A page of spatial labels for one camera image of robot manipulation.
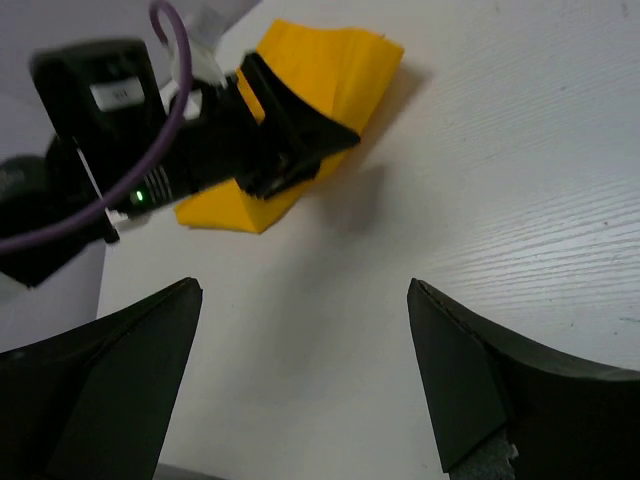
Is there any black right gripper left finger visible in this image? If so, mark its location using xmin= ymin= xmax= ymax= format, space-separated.
xmin=1 ymin=278 xmax=203 ymax=479

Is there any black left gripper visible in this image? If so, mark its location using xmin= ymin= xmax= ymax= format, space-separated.
xmin=30 ymin=38 xmax=360 ymax=218

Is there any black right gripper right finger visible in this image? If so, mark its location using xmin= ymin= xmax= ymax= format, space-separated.
xmin=407 ymin=279 xmax=639 ymax=479

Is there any yellow Pikachu cloth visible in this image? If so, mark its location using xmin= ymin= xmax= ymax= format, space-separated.
xmin=174 ymin=19 xmax=405 ymax=234

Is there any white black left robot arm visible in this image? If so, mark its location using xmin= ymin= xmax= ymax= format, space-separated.
xmin=1 ymin=38 xmax=360 ymax=238

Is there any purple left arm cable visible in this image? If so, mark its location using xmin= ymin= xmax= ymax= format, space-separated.
xmin=0 ymin=0 xmax=194 ymax=257

